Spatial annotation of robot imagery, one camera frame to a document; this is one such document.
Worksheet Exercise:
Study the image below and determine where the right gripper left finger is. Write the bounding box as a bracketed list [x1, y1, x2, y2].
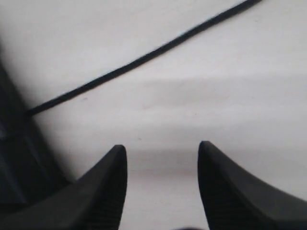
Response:
[0, 145, 127, 230]

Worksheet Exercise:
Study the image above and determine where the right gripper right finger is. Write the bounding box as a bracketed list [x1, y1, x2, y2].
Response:
[198, 141, 307, 230]

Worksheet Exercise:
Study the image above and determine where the black plastic carrying case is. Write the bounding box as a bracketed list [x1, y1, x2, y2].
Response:
[0, 43, 72, 211]

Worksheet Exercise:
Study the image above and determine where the black cord with knot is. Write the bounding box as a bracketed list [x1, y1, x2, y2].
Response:
[27, 0, 263, 117]

